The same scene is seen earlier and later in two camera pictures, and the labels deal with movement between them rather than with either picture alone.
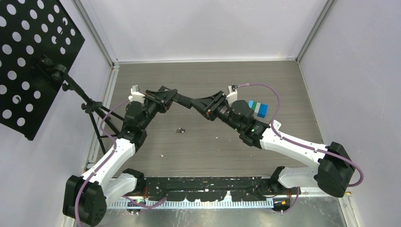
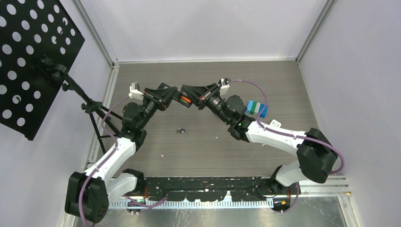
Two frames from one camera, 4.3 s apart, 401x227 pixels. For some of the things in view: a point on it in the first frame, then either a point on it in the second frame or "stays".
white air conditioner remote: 276,124 stays
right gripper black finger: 201,104 -> 196,93
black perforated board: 29,30 stays
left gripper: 162,100 stays
